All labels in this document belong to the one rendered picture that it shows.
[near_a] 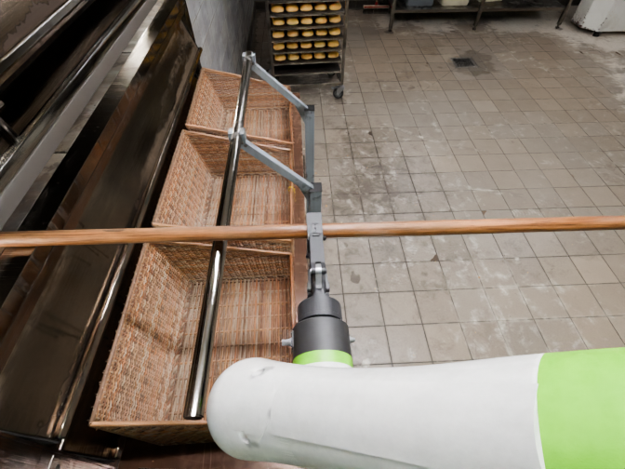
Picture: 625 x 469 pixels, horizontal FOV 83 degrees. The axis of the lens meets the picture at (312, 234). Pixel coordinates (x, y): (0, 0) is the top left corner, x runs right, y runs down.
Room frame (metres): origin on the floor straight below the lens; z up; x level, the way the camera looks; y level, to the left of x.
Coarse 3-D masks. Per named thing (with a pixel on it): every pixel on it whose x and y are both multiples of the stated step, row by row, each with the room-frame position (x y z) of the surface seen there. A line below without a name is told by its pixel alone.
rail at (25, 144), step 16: (144, 0) 1.06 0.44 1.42; (128, 16) 0.93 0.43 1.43; (112, 32) 0.81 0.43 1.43; (96, 48) 0.73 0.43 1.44; (80, 64) 0.66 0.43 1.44; (96, 64) 0.69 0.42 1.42; (64, 80) 0.60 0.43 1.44; (80, 80) 0.62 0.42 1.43; (64, 96) 0.56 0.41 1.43; (48, 112) 0.50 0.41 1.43; (32, 128) 0.45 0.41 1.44; (48, 128) 0.48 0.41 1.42; (16, 144) 0.41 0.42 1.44; (32, 144) 0.43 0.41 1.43; (0, 160) 0.38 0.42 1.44; (16, 160) 0.39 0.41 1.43; (0, 176) 0.35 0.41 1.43; (0, 192) 0.33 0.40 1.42
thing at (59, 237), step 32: (288, 224) 0.47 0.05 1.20; (352, 224) 0.47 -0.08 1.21; (384, 224) 0.47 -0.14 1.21; (416, 224) 0.47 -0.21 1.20; (448, 224) 0.47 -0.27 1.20; (480, 224) 0.47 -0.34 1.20; (512, 224) 0.47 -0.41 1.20; (544, 224) 0.47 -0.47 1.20; (576, 224) 0.48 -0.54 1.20; (608, 224) 0.48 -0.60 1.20
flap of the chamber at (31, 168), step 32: (96, 0) 1.18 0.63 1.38; (128, 0) 1.10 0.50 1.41; (64, 32) 0.95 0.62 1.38; (96, 32) 0.90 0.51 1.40; (128, 32) 0.89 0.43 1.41; (32, 64) 0.77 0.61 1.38; (64, 64) 0.73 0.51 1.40; (0, 96) 0.64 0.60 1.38; (32, 96) 0.61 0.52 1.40; (64, 128) 0.51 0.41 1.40; (32, 160) 0.41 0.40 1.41; (0, 224) 0.30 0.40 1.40
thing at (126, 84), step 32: (160, 32) 1.51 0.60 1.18; (128, 64) 1.22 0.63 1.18; (128, 96) 1.05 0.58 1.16; (96, 128) 0.84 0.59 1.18; (64, 160) 0.70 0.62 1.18; (96, 160) 0.74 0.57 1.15; (64, 192) 0.59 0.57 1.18; (32, 224) 0.49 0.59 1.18; (64, 224) 0.52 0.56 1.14; (0, 256) 0.41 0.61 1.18; (32, 256) 0.41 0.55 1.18; (0, 288) 0.34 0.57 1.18; (0, 320) 0.28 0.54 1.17
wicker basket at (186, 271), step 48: (144, 288) 0.56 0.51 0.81; (192, 288) 0.69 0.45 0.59; (240, 288) 0.69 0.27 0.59; (288, 288) 0.69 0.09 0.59; (144, 336) 0.43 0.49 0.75; (192, 336) 0.50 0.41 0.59; (240, 336) 0.50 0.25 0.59; (288, 336) 0.51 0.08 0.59; (144, 384) 0.31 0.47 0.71; (144, 432) 0.19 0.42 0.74; (192, 432) 0.19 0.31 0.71
